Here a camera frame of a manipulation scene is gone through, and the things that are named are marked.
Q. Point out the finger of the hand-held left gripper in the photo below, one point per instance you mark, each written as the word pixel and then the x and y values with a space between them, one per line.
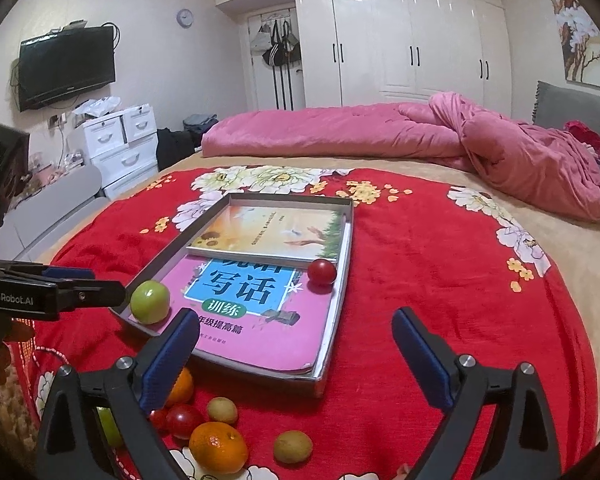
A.
pixel 95 294
pixel 70 273

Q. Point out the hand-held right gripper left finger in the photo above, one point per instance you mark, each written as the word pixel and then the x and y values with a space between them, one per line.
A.
pixel 167 355

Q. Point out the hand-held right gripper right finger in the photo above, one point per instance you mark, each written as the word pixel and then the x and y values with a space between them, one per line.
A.
pixel 422 355

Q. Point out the orange mandarin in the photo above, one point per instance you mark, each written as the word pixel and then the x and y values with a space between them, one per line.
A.
pixel 217 447
pixel 182 387

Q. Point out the green jujube fruit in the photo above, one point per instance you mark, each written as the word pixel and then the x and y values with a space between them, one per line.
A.
pixel 109 425
pixel 150 302

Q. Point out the red cherry tomato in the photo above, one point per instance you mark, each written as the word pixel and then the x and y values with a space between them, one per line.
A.
pixel 158 420
pixel 182 420
pixel 321 272

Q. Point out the small tan longan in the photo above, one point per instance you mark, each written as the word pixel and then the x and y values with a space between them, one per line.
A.
pixel 222 410

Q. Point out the grey cardboard tray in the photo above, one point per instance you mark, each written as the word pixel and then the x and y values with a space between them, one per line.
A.
pixel 280 379

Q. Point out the large tan longan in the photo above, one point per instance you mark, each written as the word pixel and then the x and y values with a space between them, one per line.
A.
pixel 292 446

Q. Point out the grey sofa bench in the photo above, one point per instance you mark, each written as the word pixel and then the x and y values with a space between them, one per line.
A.
pixel 45 205

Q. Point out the red floral blanket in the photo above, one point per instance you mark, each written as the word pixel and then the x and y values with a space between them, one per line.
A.
pixel 430 270

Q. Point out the pink workbook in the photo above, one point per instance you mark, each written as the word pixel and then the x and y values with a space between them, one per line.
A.
pixel 260 340

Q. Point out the large white drawer cabinet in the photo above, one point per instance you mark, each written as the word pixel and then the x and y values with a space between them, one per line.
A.
pixel 125 162

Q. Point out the small white drawer box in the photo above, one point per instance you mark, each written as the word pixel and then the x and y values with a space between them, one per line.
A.
pixel 102 130
pixel 140 121

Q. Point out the sunflower cover book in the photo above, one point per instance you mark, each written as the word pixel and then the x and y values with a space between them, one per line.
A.
pixel 260 232

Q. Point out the white plastic bags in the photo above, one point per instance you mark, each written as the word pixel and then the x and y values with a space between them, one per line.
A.
pixel 97 106

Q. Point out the stool with folded clothes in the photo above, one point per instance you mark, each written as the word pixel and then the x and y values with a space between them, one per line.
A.
pixel 200 122

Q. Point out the pink duvet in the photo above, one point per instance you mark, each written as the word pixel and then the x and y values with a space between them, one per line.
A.
pixel 330 130

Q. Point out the white door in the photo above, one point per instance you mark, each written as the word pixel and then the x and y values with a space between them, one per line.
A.
pixel 260 85

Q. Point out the red pillow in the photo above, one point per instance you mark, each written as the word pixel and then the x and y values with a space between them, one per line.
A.
pixel 585 135

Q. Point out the grey padded headboard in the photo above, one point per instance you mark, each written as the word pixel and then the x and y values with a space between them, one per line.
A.
pixel 570 105

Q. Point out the grey hanging bag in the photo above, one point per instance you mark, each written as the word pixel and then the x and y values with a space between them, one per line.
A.
pixel 259 42

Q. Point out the black striped hanging bag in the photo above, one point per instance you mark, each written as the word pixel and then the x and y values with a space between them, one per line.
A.
pixel 275 52

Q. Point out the white wardrobe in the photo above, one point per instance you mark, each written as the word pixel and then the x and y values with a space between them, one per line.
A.
pixel 380 45

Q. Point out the dark hanging bag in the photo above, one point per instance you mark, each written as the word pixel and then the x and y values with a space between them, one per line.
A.
pixel 292 47

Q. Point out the wall socket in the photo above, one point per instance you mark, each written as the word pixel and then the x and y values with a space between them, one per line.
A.
pixel 55 120

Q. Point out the black wall television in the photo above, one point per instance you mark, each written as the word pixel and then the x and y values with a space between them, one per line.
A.
pixel 67 67

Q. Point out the round wall clock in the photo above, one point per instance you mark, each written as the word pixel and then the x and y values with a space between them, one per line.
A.
pixel 185 17

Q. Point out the floral wall painting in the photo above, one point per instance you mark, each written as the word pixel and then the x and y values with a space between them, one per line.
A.
pixel 580 35

